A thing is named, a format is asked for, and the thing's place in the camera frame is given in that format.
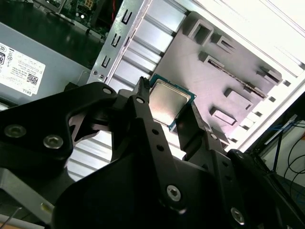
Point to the silver CPU green edge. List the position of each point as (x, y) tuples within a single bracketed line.
[(166, 102)]

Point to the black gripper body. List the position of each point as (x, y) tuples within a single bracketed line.
[(119, 202)]

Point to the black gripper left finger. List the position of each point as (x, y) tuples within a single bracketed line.
[(47, 124)]

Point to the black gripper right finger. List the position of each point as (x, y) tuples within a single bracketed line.
[(197, 143)]

